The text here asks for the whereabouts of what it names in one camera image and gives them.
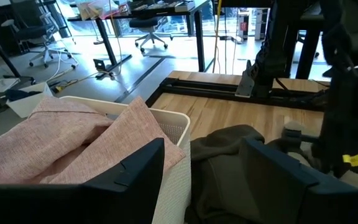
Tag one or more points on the white flat lid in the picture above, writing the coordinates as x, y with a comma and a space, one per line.
2, 85

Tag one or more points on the grey keyboard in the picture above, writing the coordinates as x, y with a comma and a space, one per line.
166, 5

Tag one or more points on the dark office chair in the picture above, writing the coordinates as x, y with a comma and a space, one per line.
148, 23

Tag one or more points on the pink woven garment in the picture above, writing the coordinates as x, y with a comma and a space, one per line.
42, 140

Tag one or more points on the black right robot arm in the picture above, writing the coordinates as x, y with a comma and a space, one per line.
272, 46

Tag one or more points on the black desk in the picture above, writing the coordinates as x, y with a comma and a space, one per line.
306, 56
197, 37

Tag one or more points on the black metal table frame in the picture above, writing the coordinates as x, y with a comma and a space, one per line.
204, 90

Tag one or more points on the dark cloth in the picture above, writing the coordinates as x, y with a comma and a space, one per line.
17, 94

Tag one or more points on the white cabinet with red label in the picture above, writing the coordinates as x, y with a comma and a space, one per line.
256, 25

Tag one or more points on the white plastic laundry basket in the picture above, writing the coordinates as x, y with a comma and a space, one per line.
172, 193

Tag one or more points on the clear plastic bag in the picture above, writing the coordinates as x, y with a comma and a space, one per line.
98, 9

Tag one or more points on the white floor bin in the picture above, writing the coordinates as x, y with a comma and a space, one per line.
26, 104

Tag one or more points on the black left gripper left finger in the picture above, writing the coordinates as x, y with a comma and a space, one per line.
104, 202

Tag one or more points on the dark olive-black garment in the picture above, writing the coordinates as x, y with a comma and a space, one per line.
222, 174

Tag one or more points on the grey office chair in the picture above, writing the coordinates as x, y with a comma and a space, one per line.
36, 31

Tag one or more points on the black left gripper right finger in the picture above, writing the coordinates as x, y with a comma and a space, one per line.
291, 199

